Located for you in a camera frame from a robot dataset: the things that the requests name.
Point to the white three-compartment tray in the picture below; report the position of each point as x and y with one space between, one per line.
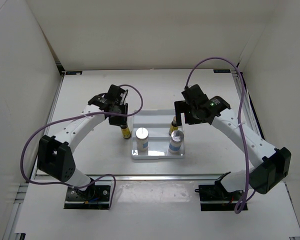
157 123

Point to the white silver-cap bottle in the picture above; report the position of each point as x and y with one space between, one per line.
142 139
176 141

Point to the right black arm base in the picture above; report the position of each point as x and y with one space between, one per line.
215 198

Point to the small yellow-label bottle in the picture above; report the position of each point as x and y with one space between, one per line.
174 126
126 133

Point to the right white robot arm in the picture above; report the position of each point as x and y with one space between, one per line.
269 164

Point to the left blue corner label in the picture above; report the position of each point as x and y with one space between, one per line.
73 73

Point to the right blue corner label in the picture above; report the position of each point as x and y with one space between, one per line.
221 71

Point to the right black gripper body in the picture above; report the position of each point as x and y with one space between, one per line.
191 117

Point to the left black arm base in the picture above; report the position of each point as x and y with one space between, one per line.
96 197

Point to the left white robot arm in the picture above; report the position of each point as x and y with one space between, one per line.
55 153

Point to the blue corner label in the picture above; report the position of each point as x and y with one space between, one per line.
221 71
73 73

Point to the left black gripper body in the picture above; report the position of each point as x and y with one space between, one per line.
118 120

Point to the aluminium front rail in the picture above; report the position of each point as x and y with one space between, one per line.
140 177

